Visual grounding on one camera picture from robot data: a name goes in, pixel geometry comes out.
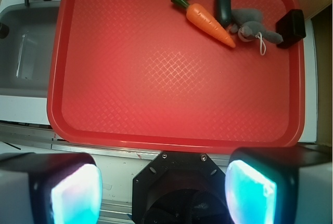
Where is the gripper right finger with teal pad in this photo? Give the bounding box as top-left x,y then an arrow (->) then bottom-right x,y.
225,147 -> 332,223

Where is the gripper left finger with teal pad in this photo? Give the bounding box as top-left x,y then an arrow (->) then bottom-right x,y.
1,152 -> 102,223

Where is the black box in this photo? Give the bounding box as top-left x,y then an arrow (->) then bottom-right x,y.
275,9 -> 306,49

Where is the grey toy sink basin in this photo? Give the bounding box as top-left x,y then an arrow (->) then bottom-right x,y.
1,1 -> 60,98

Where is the red plastic tray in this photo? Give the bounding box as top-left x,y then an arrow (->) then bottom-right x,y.
47,0 -> 305,154

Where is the grey plush mouse toy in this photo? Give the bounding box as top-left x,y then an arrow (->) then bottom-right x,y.
227,8 -> 284,56

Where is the orange toy carrot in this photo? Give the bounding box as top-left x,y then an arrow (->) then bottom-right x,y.
171,0 -> 236,48

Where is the dark green toy cucumber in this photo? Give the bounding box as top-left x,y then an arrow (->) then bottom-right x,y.
215,0 -> 232,28

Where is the black octagonal mount plate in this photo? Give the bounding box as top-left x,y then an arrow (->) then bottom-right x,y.
132,151 -> 233,223

